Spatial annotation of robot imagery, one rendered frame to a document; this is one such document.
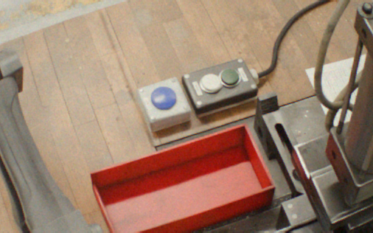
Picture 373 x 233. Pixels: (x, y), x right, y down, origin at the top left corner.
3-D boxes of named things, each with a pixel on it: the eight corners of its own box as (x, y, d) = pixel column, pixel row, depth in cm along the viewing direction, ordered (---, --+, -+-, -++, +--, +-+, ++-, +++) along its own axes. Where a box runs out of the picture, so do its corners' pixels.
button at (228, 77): (217, 78, 156) (217, 71, 154) (234, 73, 157) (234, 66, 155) (224, 92, 155) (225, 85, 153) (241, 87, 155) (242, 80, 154)
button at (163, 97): (147, 96, 154) (147, 89, 152) (171, 89, 155) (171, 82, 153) (155, 116, 152) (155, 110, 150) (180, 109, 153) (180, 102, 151)
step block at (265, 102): (253, 127, 153) (257, 96, 146) (270, 122, 154) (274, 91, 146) (268, 160, 150) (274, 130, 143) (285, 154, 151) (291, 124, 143)
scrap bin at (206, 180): (92, 189, 147) (89, 171, 142) (243, 142, 152) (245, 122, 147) (119, 254, 141) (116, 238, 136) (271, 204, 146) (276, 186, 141)
